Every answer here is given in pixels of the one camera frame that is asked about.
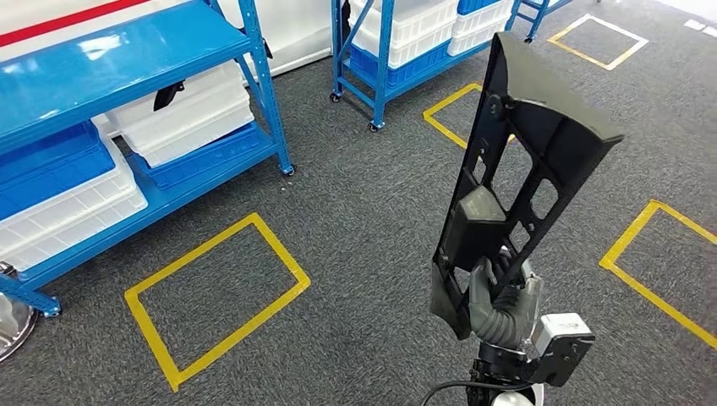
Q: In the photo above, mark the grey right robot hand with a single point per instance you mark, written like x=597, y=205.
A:
x=482, y=291

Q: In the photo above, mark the long black plastic part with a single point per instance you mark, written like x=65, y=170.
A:
x=538, y=117

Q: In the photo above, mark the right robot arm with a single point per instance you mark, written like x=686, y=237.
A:
x=504, y=330

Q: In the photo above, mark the blue metal shelf rack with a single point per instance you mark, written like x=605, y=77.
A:
x=535, y=17
x=383, y=56
x=112, y=61

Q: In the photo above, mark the blue plastic crate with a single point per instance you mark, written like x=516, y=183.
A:
x=45, y=168
x=213, y=159
x=414, y=70
x=476, y=5

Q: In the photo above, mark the white plastic crate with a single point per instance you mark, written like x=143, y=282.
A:
x=73, y=224
x=420, y=50
x=487, y=19
x=196, y=137
x=196, y=95
x=414, y=17
x=476, y=39

